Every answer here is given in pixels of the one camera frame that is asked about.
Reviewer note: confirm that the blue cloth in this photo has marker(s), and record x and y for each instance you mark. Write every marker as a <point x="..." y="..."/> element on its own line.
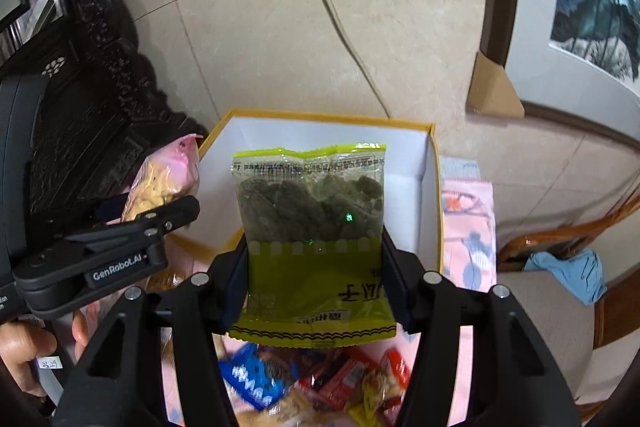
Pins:
<point x="570" y="277"/>

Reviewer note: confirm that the orange snack packet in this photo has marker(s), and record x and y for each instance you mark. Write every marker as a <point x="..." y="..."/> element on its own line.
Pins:
<point x="167" y="281"/>

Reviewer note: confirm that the wooden chair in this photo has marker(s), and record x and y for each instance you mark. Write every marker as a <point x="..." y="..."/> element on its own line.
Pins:
<point x="550" y="337"/>

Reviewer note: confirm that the green snack packet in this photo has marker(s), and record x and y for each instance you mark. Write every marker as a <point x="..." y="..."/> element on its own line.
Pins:
<point x="310" y="277"/>

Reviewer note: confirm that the pink snack bag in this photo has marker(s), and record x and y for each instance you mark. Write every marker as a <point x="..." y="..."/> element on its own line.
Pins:
<point x="165" y="177"/>

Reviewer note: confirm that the yellow cardboard box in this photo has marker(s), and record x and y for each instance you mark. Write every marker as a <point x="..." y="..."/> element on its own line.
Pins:
<point x="400" y="147"/>

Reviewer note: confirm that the person's left hand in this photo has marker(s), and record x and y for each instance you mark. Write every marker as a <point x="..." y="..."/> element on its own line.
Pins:
<point x="22" y="344"/>

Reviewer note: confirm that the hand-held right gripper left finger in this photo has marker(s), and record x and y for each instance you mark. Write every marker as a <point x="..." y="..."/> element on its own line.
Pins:
<point x="232" y="287"/>

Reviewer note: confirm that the blue snack packet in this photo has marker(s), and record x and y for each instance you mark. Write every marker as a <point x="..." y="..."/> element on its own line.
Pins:
<point x="255" y="379"/>

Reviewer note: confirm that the framed landscape painting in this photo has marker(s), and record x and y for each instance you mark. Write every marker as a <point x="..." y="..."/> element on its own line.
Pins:
<point x="590" y="7"/>

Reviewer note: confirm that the pile of mixed snack packets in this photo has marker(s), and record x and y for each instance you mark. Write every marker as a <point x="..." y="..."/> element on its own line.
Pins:
<point x="350" y="382"/>

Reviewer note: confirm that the pink printed cloth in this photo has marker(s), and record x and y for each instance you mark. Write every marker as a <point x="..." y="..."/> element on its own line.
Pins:
<point x="467" y="227"/>

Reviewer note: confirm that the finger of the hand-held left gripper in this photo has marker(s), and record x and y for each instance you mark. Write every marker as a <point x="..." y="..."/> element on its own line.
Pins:
<point x="100" y="262"/>
<point x="110" y="211"/>

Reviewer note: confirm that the dark carved wooden furniture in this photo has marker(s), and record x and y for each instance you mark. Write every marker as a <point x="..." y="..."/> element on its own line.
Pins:
<point x="85" y="107"/>

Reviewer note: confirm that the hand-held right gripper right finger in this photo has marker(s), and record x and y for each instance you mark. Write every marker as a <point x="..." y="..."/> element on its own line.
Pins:
<point x="400" y="287"/>

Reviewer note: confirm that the cardboard corner protector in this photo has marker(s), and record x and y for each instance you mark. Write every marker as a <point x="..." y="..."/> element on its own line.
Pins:
<point x="492" y="89"/>

